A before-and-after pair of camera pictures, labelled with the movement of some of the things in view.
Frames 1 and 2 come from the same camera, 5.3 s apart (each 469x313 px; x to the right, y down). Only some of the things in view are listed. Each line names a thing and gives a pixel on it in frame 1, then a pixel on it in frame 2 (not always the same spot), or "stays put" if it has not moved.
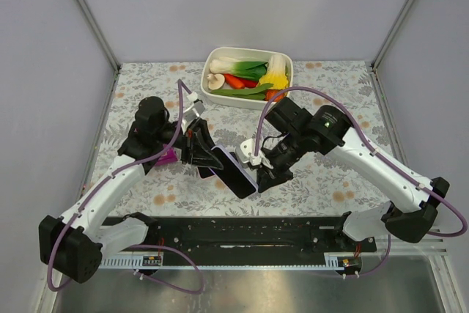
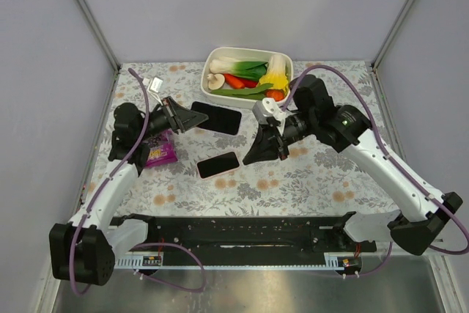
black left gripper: x=189 y=146 -> x=174 y=116
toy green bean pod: x=250 y=92 stays put
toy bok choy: x=244 y=68 stays put
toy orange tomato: x=270 y=93 stays put
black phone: x=231 y=174 -> x=220 y=119
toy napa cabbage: x=277 y=74 stays put
